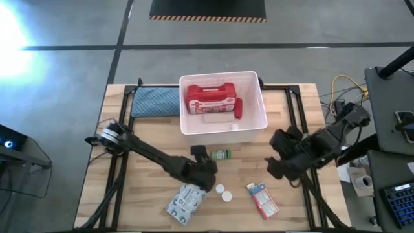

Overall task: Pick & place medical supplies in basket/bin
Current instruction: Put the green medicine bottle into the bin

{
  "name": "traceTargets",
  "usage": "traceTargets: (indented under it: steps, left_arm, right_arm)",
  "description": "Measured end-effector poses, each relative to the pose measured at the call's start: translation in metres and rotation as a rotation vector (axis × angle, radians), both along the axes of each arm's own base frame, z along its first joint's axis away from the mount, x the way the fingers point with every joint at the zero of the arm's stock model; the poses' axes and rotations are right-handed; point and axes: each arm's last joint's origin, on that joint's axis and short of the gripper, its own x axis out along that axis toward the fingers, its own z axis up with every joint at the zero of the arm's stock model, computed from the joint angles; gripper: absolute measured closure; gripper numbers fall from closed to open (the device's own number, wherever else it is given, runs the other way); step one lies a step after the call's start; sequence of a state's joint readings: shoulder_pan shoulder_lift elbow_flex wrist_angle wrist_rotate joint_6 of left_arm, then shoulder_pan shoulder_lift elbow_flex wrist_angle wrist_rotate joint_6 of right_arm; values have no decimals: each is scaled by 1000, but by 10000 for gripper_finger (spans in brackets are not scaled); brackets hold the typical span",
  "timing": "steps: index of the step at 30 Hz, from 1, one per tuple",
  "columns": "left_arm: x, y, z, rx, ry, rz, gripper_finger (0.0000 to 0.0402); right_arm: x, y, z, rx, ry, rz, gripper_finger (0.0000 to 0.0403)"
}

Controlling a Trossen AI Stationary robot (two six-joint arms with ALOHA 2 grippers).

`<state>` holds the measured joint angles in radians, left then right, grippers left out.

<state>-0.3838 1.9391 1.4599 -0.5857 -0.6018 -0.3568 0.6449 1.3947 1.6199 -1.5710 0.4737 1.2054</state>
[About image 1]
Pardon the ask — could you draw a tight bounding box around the yellow cable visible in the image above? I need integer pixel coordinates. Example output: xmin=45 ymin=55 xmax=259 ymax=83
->
xmin=329 ymin=74 xmax=370 ymax=118

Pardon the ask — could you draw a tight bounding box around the grey desk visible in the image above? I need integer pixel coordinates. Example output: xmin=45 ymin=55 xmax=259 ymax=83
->
xmin=364 ymin=65 xmax=414 ymax=157

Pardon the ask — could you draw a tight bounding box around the red tube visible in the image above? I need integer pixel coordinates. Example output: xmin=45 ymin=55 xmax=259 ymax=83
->
xmin=234 ymin=97 xmax=244 ymax=120

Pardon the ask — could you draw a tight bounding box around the black power adapter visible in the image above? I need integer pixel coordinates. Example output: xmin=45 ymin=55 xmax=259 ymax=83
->
xmin=334 ymin=99 xmax=347 ymax=117

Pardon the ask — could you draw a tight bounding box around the black support bar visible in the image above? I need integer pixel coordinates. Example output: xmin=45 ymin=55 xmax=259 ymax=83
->
xmin=336 ymin=133 xmax=380 ymax=166

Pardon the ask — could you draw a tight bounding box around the black metal table frame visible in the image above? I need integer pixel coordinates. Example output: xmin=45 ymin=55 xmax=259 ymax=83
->
xmin=74 ymin=77 xmax=353 ymax=232

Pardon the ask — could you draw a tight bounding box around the red first aid kit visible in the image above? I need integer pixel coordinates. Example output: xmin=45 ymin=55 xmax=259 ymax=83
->
xmin=185 ymin=82 xmax=238 ymax=115

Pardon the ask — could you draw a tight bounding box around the white plastic bin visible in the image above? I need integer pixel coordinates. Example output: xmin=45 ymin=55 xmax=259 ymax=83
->
xmin=179 ymin=71 xmax=269 ymax=146

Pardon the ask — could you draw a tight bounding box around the black device with blue light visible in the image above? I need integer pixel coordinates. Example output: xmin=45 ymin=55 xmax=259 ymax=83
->
xmin=0 ymin=124 xmax=28 ymax=152

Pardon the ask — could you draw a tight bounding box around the tape roll on cardboard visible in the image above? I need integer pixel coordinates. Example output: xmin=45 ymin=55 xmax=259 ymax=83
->
xmin=347 ymin=166 xmax=375 ymax=198

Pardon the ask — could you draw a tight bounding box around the grey wipes pack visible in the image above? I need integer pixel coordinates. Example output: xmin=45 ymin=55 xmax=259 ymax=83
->
xmin=165 ymin=183 xmax=208 ymax=227

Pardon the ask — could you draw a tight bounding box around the white paper sheet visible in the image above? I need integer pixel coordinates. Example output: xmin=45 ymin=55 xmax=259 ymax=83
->
xmin=336 ymin=161 xmax=352 ymax=184

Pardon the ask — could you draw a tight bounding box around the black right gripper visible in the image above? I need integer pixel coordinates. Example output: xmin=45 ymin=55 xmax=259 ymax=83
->
xmin=264 ymin=125 xmax=313 ymax=181

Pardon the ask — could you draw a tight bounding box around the grey side table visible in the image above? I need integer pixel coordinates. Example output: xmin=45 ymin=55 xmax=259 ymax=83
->
xmin=367 ymin=150 xmax=414 ymax=233

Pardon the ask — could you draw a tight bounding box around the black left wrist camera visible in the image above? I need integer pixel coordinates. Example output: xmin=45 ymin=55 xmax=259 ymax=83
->
xmin=190 ymin=145 xmax=208 ymax=157

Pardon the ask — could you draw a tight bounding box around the blue and red box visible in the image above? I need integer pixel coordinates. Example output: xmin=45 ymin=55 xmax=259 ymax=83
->
xmin=246 ymin=182 xmax=280 ymax=220

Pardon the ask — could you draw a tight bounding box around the black pole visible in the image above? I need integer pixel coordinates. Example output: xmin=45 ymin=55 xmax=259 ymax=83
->
xmin=377 ymin=46 xmax=414 ymax=80

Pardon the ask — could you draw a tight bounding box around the black hazard-striped floor mat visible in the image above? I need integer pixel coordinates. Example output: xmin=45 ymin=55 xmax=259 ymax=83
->
xmin=148 ymin=0 xmax=267 ymax=24

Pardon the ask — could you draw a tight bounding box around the blue patterned cloth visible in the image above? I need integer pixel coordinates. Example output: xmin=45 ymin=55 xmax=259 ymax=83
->
xmin=130 ymin=86 xmax=181 ymax=118

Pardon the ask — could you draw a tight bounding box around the black smartphone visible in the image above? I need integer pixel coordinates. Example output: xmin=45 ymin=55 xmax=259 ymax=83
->
xmin=395 ymin=110 xmax=414 ymax=144

